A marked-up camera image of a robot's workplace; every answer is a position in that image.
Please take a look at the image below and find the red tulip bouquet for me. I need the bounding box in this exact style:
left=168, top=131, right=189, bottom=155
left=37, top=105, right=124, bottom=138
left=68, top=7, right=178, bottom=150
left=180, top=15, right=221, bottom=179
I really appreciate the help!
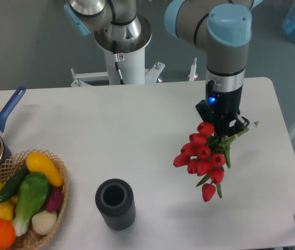
left=173, top=121, right=259, bottom=202

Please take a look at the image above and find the green cucumber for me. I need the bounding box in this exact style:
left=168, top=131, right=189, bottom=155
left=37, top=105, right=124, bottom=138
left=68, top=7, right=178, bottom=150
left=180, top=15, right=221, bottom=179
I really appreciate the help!
left=0, top=165, right=30, bottom=203

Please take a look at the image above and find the dark grey ribbed vase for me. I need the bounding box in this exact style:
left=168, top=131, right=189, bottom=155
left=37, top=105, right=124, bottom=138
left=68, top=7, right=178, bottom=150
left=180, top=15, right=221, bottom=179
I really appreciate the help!
left=95, top=178, right=136, bottom=231

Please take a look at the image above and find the green bok choy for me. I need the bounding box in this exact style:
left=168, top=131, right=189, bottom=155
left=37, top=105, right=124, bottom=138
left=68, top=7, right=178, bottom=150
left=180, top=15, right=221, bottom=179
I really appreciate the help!
left=12, top=172, right=50, bottom=237

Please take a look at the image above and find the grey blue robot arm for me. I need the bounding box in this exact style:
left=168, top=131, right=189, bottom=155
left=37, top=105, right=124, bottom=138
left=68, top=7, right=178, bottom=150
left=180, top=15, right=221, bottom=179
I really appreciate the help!
left=64, top=1, right=257, bottom=138

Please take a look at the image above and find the white garlic bulb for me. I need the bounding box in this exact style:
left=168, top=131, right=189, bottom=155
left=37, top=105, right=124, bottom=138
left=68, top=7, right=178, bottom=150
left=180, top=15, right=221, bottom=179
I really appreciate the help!
left=32, top=210, right=57, bottom=235

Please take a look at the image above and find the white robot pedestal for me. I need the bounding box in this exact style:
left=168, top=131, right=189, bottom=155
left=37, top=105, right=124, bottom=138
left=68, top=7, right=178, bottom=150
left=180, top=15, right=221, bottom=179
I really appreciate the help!
left=70, top=12, right=199, bottom=88

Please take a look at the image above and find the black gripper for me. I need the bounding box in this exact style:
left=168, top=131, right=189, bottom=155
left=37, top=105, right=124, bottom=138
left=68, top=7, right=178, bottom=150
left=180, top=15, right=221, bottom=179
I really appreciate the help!
left=195, top=80, right=249, bottom=136

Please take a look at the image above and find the woven wicker basket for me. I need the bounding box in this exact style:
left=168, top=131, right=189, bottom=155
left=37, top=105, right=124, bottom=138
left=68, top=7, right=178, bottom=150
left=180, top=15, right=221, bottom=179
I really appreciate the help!
left=0, top=149, right=69, bottom=249

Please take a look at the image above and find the orange fruit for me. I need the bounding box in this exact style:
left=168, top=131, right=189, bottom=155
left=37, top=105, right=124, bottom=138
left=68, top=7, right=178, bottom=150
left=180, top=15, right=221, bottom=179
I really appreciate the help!
left=0, top=219, right=16, bottom=249

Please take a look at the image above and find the purple red radish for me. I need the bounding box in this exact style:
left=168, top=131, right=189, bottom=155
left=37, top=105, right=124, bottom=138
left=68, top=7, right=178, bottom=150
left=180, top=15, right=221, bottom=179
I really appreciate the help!
left=45, top=187, right=64, bottom=212

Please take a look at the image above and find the yellow squash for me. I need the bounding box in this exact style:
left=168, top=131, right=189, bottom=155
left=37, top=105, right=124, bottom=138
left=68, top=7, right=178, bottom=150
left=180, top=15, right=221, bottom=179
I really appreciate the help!
left=26, top=152, right=64, bottom=188

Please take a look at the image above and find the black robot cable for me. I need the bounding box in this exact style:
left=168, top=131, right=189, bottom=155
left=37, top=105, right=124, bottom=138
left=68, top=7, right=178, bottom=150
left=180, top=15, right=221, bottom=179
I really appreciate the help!
left=112, top=40, right=126, bottom=85

